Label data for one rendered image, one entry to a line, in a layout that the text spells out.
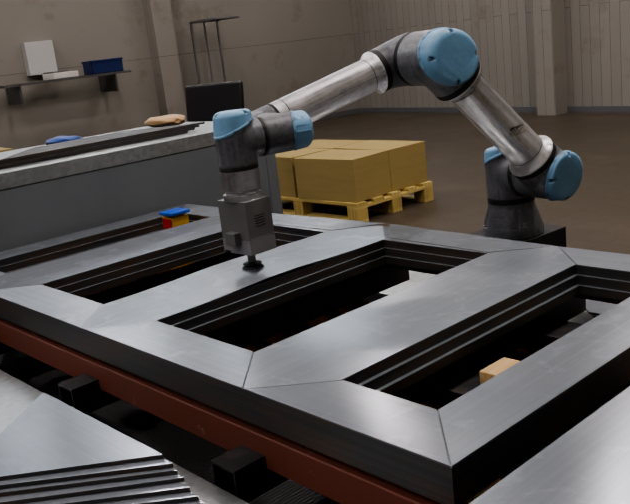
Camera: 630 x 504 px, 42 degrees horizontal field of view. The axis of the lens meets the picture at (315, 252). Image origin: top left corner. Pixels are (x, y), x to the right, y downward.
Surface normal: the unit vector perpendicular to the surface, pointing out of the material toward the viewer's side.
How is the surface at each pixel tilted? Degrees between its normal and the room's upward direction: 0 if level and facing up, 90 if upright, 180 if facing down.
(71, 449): 0
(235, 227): 90
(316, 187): 90
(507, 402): 0
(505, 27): 90
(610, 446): 0
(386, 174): 90
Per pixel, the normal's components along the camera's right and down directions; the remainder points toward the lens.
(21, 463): -0.11, -0.96
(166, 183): 0.67, 0.11
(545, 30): -0.80, 0.24
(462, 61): 0.38, 0.09
